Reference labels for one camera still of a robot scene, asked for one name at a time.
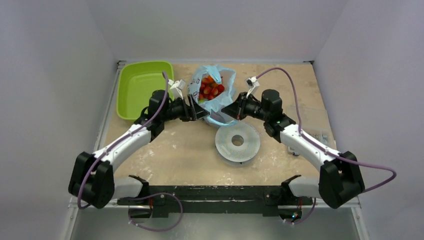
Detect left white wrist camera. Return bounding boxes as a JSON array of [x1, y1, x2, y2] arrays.
[[168, 79, 186, 100]]

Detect red fake fruits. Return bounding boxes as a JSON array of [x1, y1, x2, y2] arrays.
[[198, 75, 226, 102]]

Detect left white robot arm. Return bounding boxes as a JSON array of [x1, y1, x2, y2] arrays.
[[68, 90, 210, 209]]

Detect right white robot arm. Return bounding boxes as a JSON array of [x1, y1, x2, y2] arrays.
[[221, 89, 365, 209]]

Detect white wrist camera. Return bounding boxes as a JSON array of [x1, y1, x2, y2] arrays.
[[168, 79, 186, 100], [245, 76, 260, 98]]

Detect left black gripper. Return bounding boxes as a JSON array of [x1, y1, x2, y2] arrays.
[[161, 94, 209, 123]]

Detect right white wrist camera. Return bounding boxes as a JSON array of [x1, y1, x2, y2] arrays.
[[245, 76, 260, 98]]

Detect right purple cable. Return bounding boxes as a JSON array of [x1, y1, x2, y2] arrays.
[[255, 67, 397, 226]]

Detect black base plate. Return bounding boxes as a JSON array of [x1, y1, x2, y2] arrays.
[[117, 185, 313, 218]]

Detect blue plastic bag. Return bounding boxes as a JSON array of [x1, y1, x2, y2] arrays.
[[188, 65, 237, 128]]

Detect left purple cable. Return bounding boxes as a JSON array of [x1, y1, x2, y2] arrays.
[[77, 71, 184, 233]]

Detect clear plastic screw box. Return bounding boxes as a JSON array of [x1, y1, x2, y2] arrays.
[[280, 124, 339, 159]]

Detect aluminium frame rail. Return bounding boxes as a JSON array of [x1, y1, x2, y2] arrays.
[[68, 184, 361, 210]]

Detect purple cable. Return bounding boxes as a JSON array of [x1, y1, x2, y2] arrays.
[[77, 71, 184, 233], [255, 67, 397, 226]]

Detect green plastic tub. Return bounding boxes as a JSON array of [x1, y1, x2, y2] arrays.
[[116, 61, 174, 120]]

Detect white perforated filament spool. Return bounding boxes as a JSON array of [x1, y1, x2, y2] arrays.
[[214, 121, 261, 167]]

